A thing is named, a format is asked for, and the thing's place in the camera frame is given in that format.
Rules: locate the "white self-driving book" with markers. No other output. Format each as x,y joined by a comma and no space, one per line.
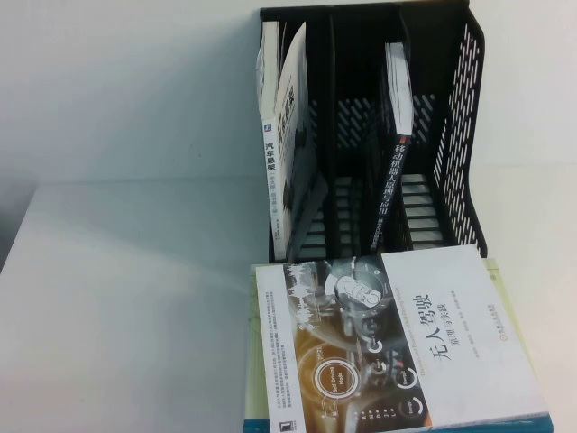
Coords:
451,338

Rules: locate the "white automotive suspension book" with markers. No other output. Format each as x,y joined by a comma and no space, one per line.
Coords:
270,180

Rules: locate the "dark mobile robot book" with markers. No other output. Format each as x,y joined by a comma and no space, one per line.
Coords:
392,180

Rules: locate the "black mesh book stand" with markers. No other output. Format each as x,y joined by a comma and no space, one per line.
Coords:
464,90

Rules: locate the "yellow-green book teal spine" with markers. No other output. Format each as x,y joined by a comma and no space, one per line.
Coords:
496,425

